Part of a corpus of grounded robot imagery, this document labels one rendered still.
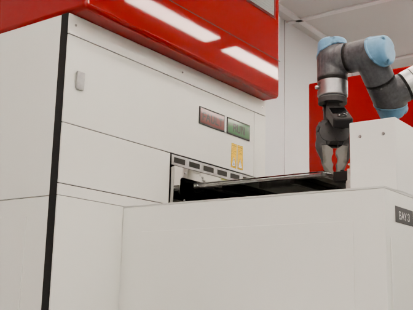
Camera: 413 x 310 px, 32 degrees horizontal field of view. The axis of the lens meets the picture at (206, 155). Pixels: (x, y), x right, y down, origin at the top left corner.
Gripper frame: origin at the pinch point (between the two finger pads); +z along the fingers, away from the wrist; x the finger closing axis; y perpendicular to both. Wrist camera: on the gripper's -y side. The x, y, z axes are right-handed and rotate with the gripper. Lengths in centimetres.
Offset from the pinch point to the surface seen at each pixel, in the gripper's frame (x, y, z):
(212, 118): 29.8, 19.5, -19.0
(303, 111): -35, 372, -119
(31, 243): 67, -20, 19
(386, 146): -3.9, -37.9, 0.7
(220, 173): 27.5, 22.7, -4.4
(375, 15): -85, 336, -183
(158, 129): 42.8, 1.4, -11.2
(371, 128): -1.4, -36.2, -3.0
